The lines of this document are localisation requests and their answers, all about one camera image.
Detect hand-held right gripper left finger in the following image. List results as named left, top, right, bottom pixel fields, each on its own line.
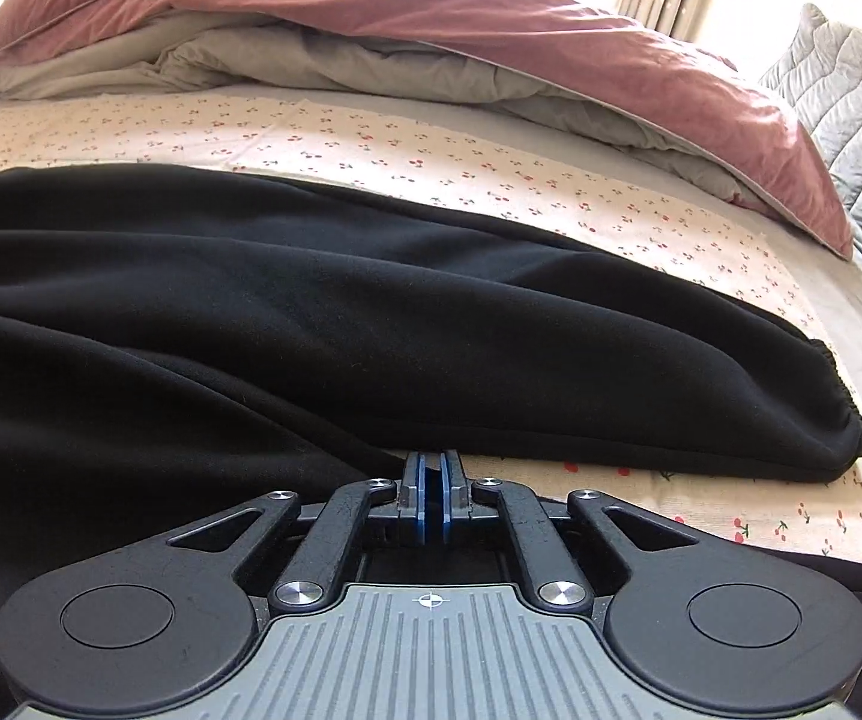
left=167, top=452, right=429, bottom=614

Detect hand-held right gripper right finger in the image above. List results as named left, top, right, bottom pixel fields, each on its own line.
left=440, top=451, right=704, bottom=614

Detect black pants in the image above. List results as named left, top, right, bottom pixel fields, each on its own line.
left=0, top=167, right=862, bottom=720

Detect cherry print bed sheet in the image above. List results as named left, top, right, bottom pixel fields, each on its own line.
left=0, top=86, right=862, bottom=565

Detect pink and grey duvet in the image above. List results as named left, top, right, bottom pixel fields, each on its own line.
left=0, top=0, right=856, bottom=261

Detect grey quilted headboard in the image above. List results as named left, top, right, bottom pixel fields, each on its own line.
left=757, top=4, right=862, bottom=230

